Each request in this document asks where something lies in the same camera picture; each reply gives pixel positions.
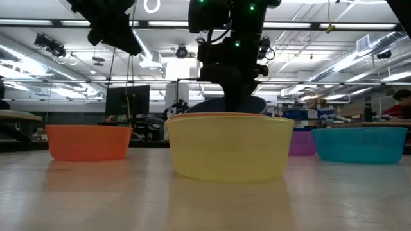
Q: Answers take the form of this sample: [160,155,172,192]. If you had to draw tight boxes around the yellow hanging tag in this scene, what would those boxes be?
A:
[325,0,337,35]

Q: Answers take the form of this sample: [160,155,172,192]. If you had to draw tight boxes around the yellow translucent plastic bowl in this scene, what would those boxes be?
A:
[165,115,295,183]

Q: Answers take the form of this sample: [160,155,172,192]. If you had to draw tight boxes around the black ceiling camera with cables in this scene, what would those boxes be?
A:
[258,37,276,62]

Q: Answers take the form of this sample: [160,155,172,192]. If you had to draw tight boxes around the teal plastic bowl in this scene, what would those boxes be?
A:
[311,126,408,166]

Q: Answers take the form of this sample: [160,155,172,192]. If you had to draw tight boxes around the black ceiling camera cluster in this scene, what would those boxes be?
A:
[33,33,67,59]

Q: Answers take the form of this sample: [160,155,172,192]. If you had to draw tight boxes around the wooden background table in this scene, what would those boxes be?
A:
[330,121,411,129]

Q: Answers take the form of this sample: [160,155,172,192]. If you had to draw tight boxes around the dark blue plastic bowl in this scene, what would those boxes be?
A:
[186,95,268,114]

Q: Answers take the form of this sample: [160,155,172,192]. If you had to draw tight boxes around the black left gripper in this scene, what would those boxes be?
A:
[66,0,143,56]

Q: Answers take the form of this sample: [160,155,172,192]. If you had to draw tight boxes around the blue storage bins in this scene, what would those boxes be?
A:
[281,109,335,121]

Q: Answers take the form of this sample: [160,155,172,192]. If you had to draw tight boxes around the grey background table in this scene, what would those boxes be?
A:
[0,109,43,142]

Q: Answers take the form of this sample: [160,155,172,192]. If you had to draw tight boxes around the white ceiling ring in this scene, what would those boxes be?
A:
[143,0,161,15]

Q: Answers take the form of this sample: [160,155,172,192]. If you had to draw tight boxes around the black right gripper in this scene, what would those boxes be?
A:
[196,62,269,112]

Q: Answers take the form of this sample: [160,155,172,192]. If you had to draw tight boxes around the black computer monitor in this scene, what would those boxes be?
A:
[105,85,151,117]

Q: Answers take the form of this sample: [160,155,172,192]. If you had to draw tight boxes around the person in red top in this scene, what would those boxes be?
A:
[381,89,411,122]

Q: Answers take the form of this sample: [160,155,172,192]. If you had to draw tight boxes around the dark water bottle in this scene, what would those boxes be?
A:
[363,103,374,123]

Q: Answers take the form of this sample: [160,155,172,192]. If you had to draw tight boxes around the bright orange plastic bowl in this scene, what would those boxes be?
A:
[45,124,134,162]

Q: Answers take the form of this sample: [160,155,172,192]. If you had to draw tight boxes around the purple plastic bowl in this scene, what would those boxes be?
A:
[288,130,317,157]

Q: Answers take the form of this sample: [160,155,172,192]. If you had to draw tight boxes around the round black ceiling camera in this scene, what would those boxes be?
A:
[175,45,189,60]

